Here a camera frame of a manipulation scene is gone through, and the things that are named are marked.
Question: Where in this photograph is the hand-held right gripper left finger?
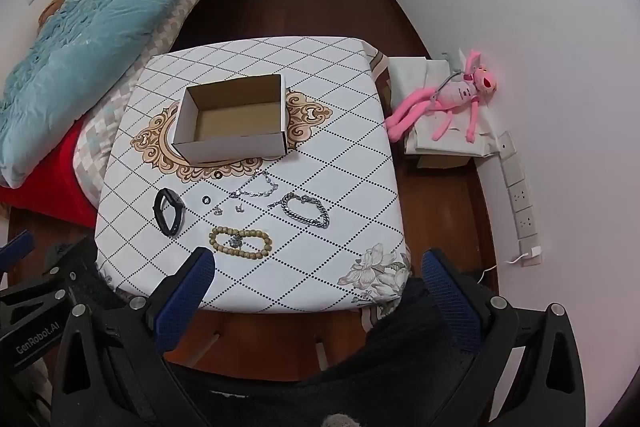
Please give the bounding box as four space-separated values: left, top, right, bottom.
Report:
50 248 217 427

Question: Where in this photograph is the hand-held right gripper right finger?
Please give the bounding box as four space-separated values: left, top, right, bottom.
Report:
421 248 587 427

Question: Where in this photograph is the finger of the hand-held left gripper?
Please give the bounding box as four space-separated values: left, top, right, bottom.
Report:
0 229 36 275
0 238 101 309

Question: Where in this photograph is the wooden bead bracelet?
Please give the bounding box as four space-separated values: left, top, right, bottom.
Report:
208 226 274 261

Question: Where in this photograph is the black wristband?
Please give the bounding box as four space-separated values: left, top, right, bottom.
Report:
152 188 187 238

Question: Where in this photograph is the thin silver chain bracelet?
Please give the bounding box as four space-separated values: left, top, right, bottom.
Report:
231 172 279 200

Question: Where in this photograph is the chunky silver chain bracelet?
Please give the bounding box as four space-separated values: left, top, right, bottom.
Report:
267 193 331 230

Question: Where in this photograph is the red blanket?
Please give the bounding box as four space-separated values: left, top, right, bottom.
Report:
0 122 98 225

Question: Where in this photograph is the brown cardboard box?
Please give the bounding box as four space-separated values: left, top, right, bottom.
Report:
415 152 471 170

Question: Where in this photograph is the pink plush toy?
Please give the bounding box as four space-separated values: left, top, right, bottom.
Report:
384 49 501 144

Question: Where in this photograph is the grey clothes hanger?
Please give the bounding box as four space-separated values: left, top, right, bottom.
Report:
432 52 473 100

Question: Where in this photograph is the blue duvet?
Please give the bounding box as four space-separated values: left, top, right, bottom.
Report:
0 0 258 188

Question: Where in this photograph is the brown pillow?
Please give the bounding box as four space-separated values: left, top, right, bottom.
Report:
37 0 71 28

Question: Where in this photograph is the white cable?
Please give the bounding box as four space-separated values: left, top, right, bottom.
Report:
472 252 523 283

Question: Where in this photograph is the white wall socket strip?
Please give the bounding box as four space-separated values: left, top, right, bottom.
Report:
497 132 538 238

